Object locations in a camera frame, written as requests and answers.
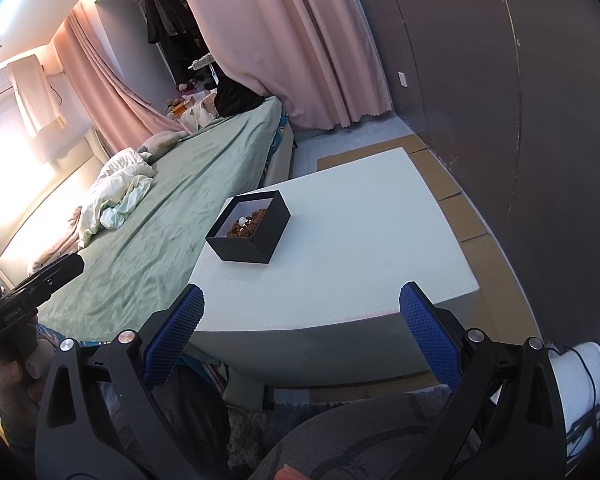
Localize hanging dark clothes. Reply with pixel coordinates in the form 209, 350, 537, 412
142, 0, 213, 78

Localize black clothing pile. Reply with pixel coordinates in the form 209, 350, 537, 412
214, 77, 268, 117

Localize wide pink curtain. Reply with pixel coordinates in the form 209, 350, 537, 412
169, 0, 396, 131

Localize brown cardboard floor sheet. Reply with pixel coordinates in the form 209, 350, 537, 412
317, 132, 543, 403

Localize person's white shoe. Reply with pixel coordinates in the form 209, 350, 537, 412
490, 342, 600, 466

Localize black jewelry box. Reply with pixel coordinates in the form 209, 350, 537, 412
205, 190, 292, 264

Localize pile of plush toys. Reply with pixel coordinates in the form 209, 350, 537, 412
165, 80, 216, 121

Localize white low table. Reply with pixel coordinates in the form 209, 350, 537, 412
185, 147, 481, 390

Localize narrow pink curtain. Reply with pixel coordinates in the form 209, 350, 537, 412
55, 10, 181, 156

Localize white crumpled duvet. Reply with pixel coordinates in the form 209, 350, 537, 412
75, 149, 156, 248

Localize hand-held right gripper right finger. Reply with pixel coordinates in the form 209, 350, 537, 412
399, 281, 567, 480

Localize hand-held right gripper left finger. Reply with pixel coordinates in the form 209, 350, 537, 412
34, 282, 206, 480

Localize pink blanket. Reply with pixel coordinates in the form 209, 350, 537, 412
30, 210, 88, 271

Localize brown seed bead bracelet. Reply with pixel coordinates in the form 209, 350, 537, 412
226, 208, 269, 239

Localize black cable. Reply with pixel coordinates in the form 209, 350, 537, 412
545, 345, 600, 456

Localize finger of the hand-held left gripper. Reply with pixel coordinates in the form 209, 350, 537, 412
2, 254, 86, 306

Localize bed with green sheet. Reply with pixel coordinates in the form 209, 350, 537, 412
0, 95, 298, 351

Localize person's left hand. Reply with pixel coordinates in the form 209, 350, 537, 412
0, 310, 56, 431

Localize cream hanging cloth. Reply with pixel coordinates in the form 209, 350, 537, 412
7, 55, 67, 138

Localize person's grey trouser leg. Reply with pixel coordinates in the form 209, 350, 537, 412
257, 392, 481, 480

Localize grey-pink plush pillow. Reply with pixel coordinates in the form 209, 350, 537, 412
139, 130, 188, 161

